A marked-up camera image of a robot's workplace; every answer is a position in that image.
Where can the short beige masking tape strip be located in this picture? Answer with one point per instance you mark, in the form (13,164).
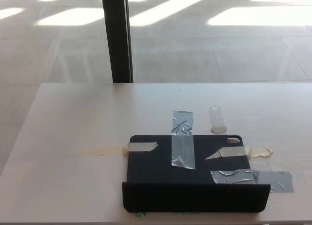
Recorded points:
(243,152)

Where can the long beige masking tape strip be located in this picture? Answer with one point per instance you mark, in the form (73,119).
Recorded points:
(142,147)

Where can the wide grey duct tape strip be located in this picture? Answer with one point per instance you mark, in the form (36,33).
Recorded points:
(253,177)

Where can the black window frame post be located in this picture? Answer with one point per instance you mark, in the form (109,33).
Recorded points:
(117,37)

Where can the black folding tablet cover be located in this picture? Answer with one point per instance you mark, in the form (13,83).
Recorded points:
(151,176)

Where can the long grey duct tape strip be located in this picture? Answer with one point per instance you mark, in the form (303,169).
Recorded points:
(182,137)

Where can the clear tape strip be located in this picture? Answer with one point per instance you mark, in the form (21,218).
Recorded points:
(216,120)

